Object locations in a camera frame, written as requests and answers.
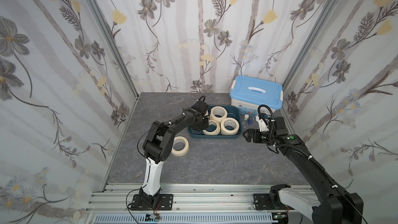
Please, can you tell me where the cream tape roll three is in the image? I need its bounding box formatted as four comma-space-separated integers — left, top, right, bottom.
203, 119, 221, 135

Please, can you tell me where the cream tape roll two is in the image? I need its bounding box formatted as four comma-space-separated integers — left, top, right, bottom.
209, 106, 228, 123

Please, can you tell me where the cream tape roll four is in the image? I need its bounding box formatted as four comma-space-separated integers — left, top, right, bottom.
220, 118, 240, 135

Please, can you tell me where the cream tape roll one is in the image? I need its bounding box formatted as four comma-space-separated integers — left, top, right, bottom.
172, 136, 189, 157

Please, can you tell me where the teal plastic storage tray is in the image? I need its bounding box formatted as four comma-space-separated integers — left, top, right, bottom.
188, 105, 243, 139

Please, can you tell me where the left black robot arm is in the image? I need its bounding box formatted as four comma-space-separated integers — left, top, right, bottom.
138, 95, 209, 209

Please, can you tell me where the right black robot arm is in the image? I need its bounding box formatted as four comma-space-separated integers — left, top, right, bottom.
243, 105, 366, 224

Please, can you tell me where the white box with blue lid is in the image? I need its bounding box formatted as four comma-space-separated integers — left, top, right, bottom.
230, 75, 283, 117

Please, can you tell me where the glass cylinder with blue base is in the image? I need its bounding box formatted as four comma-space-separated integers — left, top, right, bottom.
246, 117, 259, 130

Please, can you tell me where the glass flask with stopper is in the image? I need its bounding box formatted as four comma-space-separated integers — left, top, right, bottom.
241, 115, 250, 130

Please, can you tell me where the small circuit board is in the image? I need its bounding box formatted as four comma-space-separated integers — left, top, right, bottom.
145, 214, 161, 222

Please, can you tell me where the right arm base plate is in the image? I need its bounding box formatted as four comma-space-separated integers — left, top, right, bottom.
252, 194, 288, 211

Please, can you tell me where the aluminium rail frame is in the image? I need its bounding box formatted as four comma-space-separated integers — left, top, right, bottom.
84, 184, 317, 224

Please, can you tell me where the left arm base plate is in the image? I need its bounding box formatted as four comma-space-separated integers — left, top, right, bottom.
127, 194, 174, 211

